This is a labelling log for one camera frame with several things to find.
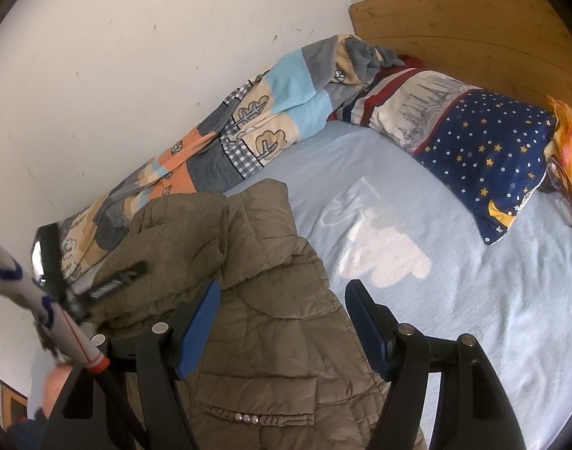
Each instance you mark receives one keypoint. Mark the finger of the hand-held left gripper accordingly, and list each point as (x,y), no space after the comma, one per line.
(126,273)

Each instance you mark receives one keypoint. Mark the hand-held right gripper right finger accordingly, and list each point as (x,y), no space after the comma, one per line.
(368,330)

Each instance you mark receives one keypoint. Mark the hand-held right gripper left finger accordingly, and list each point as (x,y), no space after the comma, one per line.
(199,333)

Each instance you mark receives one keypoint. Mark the olive puffer jacket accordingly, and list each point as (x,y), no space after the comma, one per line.
(276,337)

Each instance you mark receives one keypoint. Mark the person's left hand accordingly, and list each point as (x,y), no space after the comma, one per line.
(56,386)

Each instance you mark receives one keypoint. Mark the light blue bed sheet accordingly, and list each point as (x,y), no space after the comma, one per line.
(454,290)

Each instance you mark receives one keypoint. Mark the patchwork quilt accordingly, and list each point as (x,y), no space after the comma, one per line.
(248,117)

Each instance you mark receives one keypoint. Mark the navy star print pillow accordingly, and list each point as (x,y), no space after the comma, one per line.
(492,150)

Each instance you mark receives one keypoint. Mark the eyeglasses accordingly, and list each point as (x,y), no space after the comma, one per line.
(565,179)

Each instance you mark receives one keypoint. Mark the red cloth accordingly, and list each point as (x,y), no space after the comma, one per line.
(410,62)

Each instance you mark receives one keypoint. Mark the wooden headboard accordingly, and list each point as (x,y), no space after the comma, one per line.
(454,23)

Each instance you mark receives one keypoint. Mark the wooden frame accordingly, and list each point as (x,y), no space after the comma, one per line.
(12,405)

